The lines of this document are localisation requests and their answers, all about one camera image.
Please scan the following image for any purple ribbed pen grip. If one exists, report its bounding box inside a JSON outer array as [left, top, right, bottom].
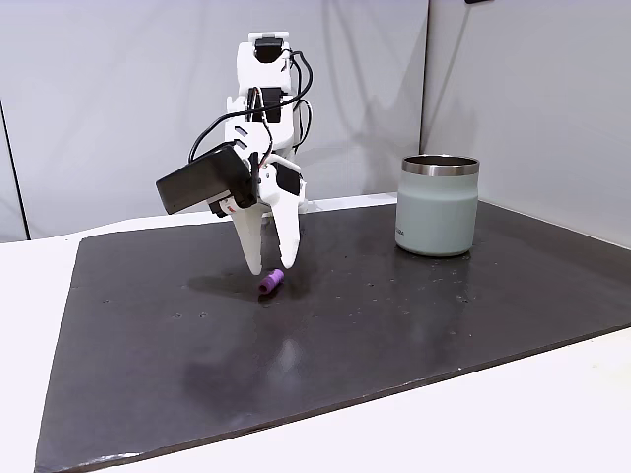
[[257, 268, 287, 296]]

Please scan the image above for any black rubber mat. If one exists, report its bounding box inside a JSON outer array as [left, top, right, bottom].
[[34, 196, 631, 473]]

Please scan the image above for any pale green steel-rimmed mug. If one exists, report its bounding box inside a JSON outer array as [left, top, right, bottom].
[[395, 154, 481, 258]]

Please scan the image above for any black camera box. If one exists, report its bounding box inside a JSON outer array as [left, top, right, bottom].
[[155, 144, 260, 217]]

